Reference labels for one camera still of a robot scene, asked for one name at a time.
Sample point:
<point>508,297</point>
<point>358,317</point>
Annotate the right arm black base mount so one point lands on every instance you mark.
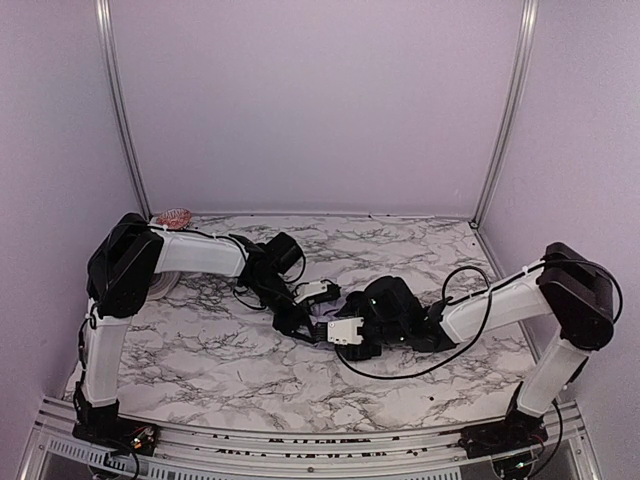
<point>500,437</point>

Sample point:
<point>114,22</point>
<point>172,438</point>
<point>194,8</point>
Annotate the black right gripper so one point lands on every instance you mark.
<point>354,310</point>

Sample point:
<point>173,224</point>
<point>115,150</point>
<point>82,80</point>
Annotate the right aluminium frame post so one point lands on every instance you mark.
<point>516,87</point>

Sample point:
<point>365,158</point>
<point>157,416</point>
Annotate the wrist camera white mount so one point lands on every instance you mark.
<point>321,291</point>
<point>346,331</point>

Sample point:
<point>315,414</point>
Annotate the red patterned small bowl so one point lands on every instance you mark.
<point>175,218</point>

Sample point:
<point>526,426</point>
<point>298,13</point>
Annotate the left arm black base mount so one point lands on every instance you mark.
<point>117,432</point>

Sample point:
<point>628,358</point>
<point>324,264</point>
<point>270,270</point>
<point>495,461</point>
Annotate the left aluminium frame post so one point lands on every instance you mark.
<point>116,92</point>

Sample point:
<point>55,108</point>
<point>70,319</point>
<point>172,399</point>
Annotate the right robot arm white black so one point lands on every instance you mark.
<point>583,297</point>

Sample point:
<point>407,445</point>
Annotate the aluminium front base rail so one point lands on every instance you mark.
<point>190,452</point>

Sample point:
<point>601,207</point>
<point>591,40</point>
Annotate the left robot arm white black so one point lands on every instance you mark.
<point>120,275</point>

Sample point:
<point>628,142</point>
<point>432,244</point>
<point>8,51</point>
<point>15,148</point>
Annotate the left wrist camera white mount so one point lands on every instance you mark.
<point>321,291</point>

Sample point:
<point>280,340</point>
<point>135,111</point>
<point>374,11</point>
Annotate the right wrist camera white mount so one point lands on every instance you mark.
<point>346,331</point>

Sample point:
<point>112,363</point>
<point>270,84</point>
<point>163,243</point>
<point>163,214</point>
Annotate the lavender folding umbrella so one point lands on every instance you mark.
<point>324,313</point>

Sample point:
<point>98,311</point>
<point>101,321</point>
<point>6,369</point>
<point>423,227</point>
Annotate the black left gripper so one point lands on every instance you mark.
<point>289,319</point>

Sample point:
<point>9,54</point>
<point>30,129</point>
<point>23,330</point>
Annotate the aluminium frame post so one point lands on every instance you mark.
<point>116,92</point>
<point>516,87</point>

